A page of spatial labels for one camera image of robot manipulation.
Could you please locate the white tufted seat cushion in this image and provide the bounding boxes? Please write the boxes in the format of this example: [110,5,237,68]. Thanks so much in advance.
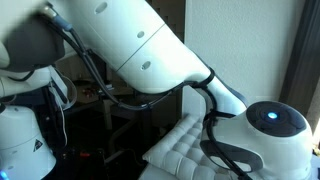
[142,114,218,180]

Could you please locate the black electronics box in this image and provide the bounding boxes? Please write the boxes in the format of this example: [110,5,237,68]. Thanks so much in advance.
[54,148,106,180]

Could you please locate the black camera stand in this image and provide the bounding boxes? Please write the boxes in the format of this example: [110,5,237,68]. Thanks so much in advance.
[133,93,183,148]

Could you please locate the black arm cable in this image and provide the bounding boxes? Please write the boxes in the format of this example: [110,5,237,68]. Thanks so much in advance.
[43,6,254,180]

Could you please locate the dark window frame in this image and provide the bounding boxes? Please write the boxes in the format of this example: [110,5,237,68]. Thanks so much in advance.
[278,0,320,134]

